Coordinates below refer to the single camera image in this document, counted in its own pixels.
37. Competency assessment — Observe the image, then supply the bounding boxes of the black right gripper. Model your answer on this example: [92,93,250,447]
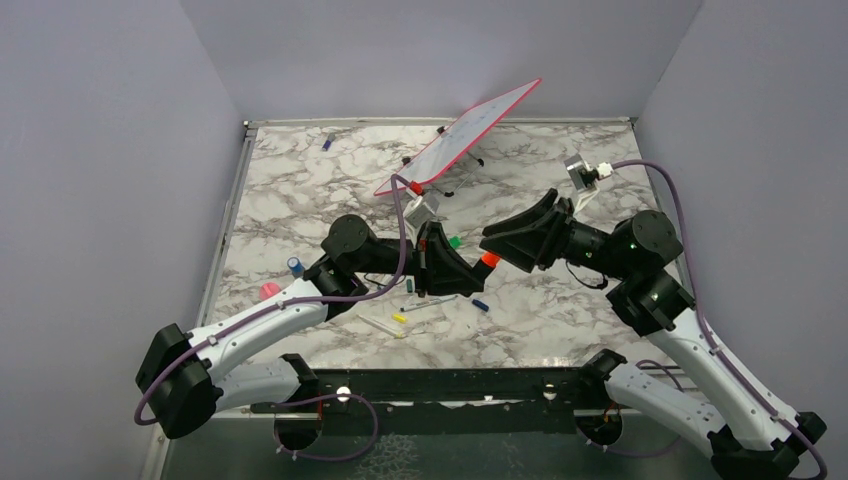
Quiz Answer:
[480,188,633,280]

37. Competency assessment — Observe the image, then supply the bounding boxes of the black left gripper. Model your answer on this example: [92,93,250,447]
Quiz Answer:
[352,220,485,298]

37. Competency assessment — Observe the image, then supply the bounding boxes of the orange highlighter cap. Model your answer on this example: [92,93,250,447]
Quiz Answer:
[481,252,501,269]

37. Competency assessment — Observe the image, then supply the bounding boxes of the orange black highlighter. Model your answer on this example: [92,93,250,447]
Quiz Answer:
[471,258,494,282]

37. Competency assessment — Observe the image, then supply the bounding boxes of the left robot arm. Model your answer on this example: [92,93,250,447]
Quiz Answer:
[134,214,499,439]

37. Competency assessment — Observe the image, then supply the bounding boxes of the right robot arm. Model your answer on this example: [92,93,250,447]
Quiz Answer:
[481,190,826,479]

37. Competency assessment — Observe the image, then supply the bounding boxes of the white black-tip marker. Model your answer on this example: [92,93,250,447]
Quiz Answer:
[399,295,457,313]

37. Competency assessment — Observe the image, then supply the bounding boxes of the blue marker cap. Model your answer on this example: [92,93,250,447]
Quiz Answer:
[472,299,490,312]

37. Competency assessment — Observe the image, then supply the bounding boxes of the white yellow-tip marker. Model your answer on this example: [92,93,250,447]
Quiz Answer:
[358,314,406,339]

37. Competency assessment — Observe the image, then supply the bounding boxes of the whiteboard metal stand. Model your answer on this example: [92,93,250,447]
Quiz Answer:
[426,150,486,198]

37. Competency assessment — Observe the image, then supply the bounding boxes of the pink framed whiteboard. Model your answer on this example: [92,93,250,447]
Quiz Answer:
[397,78,542,186]

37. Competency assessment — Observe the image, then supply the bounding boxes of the blue cylinder container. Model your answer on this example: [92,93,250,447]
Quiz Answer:
[286,256,305,278]

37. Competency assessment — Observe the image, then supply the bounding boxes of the pink round object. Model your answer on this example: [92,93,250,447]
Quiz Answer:
[259,282,281,301]

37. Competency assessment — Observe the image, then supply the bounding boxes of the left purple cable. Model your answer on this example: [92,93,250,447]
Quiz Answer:
[133,173,415,427]

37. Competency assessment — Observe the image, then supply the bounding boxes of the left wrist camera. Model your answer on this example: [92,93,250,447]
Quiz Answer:
[403,194,440,229]

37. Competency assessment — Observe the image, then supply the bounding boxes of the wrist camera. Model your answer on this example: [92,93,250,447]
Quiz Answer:
[564,154,614,213]
[403,194,440,229]

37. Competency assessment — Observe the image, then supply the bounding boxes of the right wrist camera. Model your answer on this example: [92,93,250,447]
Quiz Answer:
[564,154,614,213]

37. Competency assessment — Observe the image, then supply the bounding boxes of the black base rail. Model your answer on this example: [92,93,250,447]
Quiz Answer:
[250,349,626,436]

